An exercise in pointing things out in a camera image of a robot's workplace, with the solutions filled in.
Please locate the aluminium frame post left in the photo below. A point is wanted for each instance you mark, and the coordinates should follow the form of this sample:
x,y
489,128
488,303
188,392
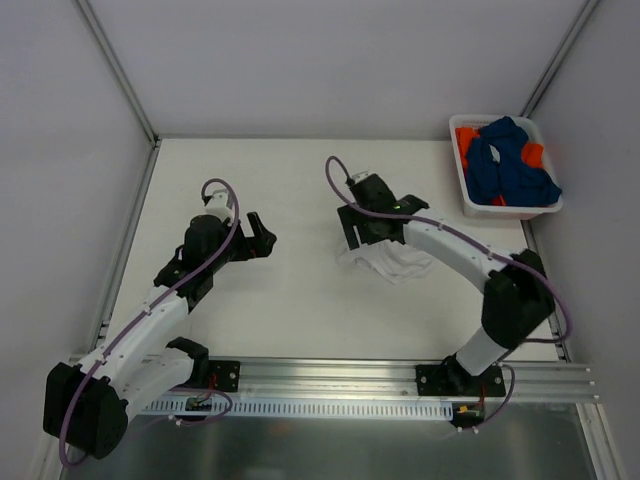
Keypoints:
x,y
100,37

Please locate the aluminium frame post right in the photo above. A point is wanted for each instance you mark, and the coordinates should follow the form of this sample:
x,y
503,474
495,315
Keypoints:
x,y
568,41

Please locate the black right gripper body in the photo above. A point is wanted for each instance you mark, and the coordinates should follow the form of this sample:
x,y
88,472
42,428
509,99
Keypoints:
x,y
357,226

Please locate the aluminium mounting rail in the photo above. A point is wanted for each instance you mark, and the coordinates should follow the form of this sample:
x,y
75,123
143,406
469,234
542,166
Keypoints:
x,y
350,377

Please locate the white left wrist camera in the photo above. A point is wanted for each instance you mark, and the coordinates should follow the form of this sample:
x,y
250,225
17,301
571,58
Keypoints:
x,y
220,205

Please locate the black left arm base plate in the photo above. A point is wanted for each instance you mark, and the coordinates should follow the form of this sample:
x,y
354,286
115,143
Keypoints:
x,y
221,375

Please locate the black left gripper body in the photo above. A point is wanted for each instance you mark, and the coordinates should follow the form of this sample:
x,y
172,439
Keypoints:
x,y
245,243

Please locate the white slotted cable duct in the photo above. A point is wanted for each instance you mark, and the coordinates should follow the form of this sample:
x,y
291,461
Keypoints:
x,y
303,408

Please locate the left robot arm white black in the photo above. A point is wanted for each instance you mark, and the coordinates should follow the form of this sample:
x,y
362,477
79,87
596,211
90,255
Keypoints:
x,y
89,405

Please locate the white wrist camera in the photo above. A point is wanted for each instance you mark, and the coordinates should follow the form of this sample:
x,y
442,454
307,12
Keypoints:
x,y
358,177
220,205

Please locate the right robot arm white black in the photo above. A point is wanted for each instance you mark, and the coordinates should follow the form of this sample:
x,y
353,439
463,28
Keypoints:
x,y
515,298

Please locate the aluminium frame post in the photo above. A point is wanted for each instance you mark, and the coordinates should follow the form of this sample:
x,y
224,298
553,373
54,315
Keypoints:
x,y
100,37
568,41

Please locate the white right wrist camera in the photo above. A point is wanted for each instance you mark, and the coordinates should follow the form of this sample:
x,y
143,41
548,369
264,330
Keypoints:
x,y
358,177

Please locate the white t shirt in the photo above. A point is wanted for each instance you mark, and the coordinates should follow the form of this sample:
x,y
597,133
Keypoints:
x,y
394,262

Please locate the orange t shirt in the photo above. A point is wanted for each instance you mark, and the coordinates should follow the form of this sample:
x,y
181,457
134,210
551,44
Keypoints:
x,y
531,155

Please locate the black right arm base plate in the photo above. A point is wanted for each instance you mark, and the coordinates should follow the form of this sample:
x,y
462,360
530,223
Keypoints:
x,y
444,380

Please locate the blue t shirt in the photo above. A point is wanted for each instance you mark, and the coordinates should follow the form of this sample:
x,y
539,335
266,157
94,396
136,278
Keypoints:
x,y
496,168

